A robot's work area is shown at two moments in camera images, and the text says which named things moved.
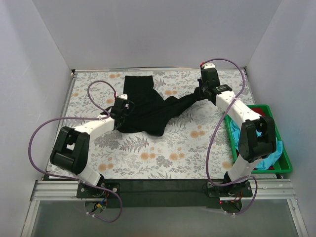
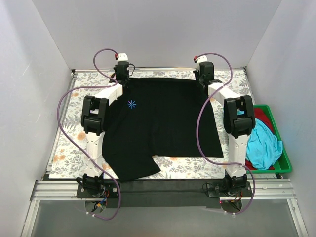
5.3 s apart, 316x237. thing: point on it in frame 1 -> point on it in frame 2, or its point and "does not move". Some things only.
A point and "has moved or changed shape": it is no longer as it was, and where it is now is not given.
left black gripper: [122, 114] -> [121, 80]
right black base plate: [242, 189] does not move
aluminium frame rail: [260, 189] does not move
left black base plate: [85, 191] does not move
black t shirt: [150, 111] has moved or changed shape
